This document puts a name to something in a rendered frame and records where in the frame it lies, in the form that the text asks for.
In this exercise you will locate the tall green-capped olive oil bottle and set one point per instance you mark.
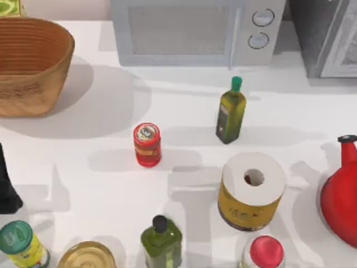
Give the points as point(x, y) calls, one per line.
point(231, 114)

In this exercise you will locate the white paper roll yellow wrap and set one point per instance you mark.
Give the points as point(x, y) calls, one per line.
point(251, 195)

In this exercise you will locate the pale microwave oven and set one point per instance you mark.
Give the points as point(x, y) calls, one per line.
point(178, 33)

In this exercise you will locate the black-capped green oil bottle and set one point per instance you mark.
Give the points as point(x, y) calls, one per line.
point(161, 245)

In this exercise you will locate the microwave knob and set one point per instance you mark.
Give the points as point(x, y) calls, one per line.
point(263, 16)
point(258, 40)

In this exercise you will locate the clear jar with red lid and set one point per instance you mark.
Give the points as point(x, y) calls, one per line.
point(265, 252)

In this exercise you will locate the brown woven basket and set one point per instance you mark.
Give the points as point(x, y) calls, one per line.
point(33, 69)

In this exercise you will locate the red funnel-shaped bottle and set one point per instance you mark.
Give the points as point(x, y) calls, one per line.
point(344, 192)

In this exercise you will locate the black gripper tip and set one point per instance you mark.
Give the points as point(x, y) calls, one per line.
point(7, 187)

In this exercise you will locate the yellow jar with green lid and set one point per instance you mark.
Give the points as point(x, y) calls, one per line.
point(23, 248)

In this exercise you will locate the green patterned box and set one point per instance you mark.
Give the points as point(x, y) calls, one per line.
point(11, 7)

